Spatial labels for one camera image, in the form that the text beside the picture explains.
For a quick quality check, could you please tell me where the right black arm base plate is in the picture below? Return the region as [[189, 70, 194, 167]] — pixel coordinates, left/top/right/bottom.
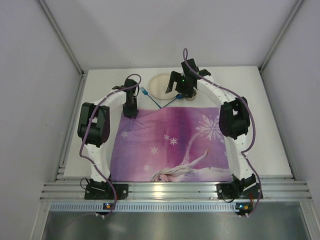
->
[[216, 182, 263, 202]]

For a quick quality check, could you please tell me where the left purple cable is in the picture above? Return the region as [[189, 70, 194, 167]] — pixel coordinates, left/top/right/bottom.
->
[[78, 73, 143, 219]]

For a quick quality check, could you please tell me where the cream round plate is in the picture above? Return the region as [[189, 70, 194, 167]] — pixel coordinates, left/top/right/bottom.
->
[[147, 73, 178, 100]]

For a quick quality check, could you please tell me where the grey slotted cable duct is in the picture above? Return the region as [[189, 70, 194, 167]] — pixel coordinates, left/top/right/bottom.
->
[[50, 202, 252, 213]]

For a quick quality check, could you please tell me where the purple pink printed cloth mat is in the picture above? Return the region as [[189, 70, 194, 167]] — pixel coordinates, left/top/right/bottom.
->
[[110, 107, 232, 182]]

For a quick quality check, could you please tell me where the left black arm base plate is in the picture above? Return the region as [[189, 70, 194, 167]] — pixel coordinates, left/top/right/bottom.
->
[[84, 183, 129, 200]]

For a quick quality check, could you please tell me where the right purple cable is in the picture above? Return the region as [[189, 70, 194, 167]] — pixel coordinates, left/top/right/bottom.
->
[[182, 47, 262, 219]]

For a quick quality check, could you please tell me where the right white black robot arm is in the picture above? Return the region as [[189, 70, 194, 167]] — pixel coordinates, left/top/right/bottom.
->
[[165, 58, 261, 203]]

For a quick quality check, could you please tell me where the blue plastic spoon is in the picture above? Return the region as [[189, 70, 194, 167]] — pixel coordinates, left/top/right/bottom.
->
[[161, 94, 183, 109]]

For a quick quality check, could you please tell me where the blue plastic fork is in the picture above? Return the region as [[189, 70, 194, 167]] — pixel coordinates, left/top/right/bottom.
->
[[140, 86, 162, 109]]

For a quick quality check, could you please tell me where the small beige cup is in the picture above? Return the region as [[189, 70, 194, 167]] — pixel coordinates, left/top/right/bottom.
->
[[185, 90, 197, 102]]

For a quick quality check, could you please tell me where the aluminium rail frame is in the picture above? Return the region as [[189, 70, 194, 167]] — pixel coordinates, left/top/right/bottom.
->
[[39, 177, 312, 202]]

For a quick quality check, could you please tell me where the purple cable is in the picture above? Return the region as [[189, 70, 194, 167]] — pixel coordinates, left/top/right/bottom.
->
[[78, 73, 143, 219], [182, 47, 262, 219]]

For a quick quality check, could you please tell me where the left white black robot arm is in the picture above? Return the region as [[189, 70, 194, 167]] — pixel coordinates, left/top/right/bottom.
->
[[77, 73, 141, 183]]

